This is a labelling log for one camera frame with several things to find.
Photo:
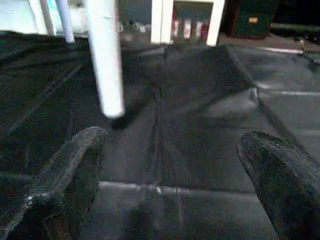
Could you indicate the black work surface mat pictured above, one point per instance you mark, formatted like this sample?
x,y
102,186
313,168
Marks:
x,y
190,130

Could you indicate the white plastic table leg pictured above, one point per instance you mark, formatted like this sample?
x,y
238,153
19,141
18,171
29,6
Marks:
x,y
65,20
107,60

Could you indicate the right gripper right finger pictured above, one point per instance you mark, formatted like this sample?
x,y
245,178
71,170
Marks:
x,y
285,190

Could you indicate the black equipment box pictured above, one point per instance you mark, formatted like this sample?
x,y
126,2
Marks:
x,y
255,17

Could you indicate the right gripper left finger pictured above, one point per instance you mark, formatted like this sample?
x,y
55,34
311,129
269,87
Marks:
x,y
60,195

